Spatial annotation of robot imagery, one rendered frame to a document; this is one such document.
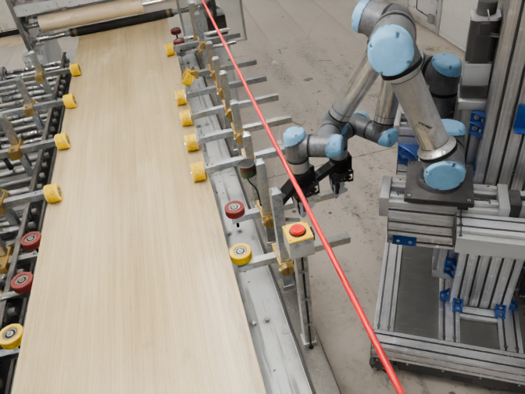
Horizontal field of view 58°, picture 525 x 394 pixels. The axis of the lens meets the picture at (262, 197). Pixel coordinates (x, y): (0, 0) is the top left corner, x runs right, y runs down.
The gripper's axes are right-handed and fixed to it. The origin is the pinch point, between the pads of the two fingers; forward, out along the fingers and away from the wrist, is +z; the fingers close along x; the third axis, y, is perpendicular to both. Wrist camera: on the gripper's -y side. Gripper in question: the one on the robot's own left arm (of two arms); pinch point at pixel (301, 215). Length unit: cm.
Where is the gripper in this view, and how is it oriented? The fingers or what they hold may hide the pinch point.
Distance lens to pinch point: 175.7
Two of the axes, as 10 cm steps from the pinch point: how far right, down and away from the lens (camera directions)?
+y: 8.2, -4.5, 3.4
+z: 1.7, 7.7, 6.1
